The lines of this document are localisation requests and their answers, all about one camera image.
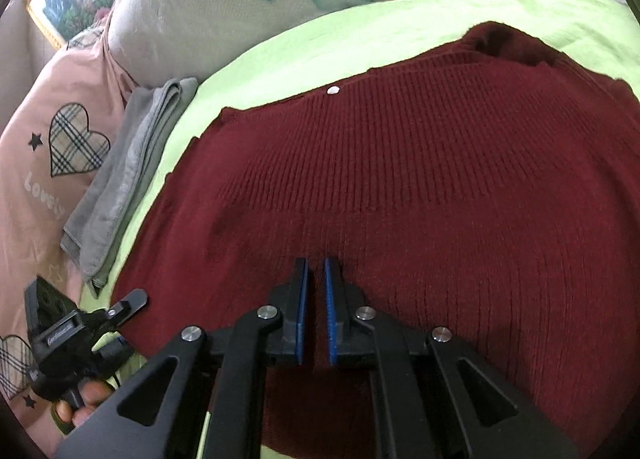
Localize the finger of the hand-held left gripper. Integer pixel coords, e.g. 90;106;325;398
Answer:
100;338;135;366
107;289;149;328

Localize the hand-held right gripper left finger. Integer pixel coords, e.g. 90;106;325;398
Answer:
55;257;308;459

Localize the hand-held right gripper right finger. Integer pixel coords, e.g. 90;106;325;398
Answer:
323;257;581;459

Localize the maroon knit sweater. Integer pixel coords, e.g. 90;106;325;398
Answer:
111;20;640;459

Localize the person's left hand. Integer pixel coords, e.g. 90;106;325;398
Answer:
54;381;114;435

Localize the pink quilt with plaid hearts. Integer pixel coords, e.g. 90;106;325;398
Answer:
0;14;141;455

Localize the folded grey cloth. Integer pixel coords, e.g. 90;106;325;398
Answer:
60;78;199;290

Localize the light green blanket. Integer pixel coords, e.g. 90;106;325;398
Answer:
80;0;640;459

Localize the white floral quilt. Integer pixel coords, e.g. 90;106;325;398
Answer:
107;0;621;90

